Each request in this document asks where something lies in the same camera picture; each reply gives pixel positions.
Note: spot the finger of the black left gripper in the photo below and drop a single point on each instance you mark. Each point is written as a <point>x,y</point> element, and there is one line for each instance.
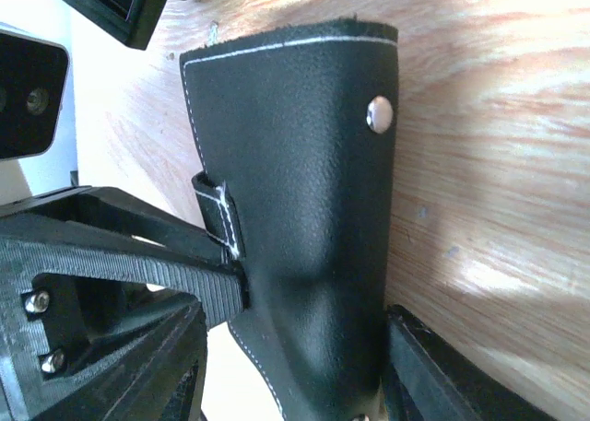
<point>116,211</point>
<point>69,310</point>

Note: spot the black leather card holder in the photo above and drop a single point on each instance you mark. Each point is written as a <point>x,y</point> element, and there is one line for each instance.
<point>297,185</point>

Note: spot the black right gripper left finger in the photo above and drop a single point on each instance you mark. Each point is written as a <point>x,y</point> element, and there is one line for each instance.
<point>162,378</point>

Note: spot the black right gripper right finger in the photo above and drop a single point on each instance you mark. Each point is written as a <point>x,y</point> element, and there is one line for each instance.
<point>427,379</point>

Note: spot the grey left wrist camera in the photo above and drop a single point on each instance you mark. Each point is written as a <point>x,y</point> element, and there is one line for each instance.
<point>33,75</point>

